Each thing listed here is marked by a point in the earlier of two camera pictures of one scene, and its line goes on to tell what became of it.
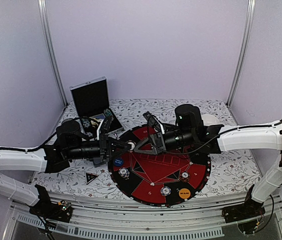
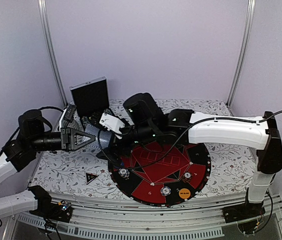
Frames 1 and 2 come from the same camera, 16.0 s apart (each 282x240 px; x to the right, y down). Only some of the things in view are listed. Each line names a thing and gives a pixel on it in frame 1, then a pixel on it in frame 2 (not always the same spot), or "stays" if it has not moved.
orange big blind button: (184, 193) stays
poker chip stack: (124, 173) stays
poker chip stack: (165, 191) stays
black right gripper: (152, 139) to (117, 145)
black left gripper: (109, 147) to (67, 138)
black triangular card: (89, 177) stays
